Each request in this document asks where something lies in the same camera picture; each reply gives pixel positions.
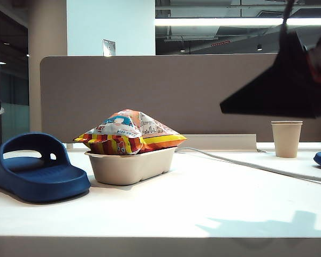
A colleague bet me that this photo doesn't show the white ceiling light strip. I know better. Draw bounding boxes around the white ceiling light strip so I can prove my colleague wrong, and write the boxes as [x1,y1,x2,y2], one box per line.
[155,17,321,27]

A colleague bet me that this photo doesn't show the grey desk partition panel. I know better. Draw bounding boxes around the grey desk partition panel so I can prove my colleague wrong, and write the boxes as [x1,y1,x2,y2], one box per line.
[39,55,321,144]

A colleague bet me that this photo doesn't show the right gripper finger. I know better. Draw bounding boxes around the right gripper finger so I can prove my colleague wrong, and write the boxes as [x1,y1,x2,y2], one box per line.
[219,25,321,119]

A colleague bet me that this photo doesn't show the metal wall plate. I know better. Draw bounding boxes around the metal wall plate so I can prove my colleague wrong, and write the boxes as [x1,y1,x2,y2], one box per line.
[102,39,116,57]

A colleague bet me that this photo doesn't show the beige paper cup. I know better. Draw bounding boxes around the beige paper cup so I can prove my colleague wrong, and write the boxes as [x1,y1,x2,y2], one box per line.
[271,120,303,158]

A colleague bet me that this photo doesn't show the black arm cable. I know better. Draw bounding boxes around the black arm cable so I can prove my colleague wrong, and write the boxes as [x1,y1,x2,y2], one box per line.
[282,0,296,27]

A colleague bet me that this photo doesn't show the white cable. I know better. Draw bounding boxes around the white cable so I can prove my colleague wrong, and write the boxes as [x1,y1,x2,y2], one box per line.
[175,146,321,184]

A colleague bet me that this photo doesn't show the large blue rubber slipper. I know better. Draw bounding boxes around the large blue rubber slipper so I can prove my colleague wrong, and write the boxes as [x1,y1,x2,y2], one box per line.
[0,132,91,203]

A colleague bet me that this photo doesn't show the striped colourful chips bag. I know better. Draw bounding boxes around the striped colourful chips bag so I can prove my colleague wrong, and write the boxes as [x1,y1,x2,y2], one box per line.
[72,108,187,155]

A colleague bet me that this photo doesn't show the beige pulp food box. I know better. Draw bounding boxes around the beige pulp food box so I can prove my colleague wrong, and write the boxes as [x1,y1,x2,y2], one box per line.
[84,146,178,186]

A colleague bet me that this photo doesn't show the white cable tray rail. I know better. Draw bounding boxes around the white cable tray rail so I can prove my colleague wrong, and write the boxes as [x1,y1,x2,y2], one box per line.
[180,133,257,153]

